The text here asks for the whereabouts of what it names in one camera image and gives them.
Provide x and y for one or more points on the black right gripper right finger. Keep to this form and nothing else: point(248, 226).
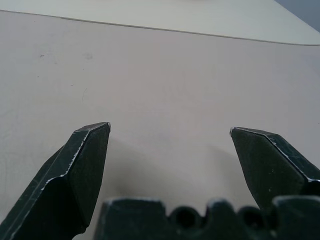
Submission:
point(272, 170)

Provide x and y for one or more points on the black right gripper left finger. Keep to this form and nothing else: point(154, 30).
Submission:
point(67, 182)

